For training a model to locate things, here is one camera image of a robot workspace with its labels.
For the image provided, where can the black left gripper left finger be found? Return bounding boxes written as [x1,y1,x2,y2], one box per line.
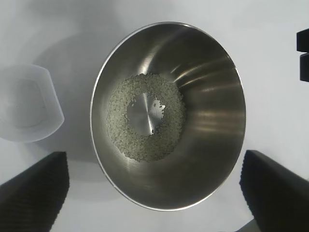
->
[0,151,71,232]

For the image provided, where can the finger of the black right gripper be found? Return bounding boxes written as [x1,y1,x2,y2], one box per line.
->
[295,28,309,53]
[299,53,309,83]

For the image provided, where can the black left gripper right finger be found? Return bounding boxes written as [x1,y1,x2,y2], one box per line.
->
[238,149,309,232]

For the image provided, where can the clear plastic measuring cup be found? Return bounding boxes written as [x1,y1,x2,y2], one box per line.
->
[0,63,66,144]

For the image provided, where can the stainless steel mixing bowl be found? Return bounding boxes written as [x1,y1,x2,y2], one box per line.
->
[89,21,247,212]

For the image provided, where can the white rice grains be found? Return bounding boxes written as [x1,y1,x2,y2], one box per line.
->
[104,72,187,163]

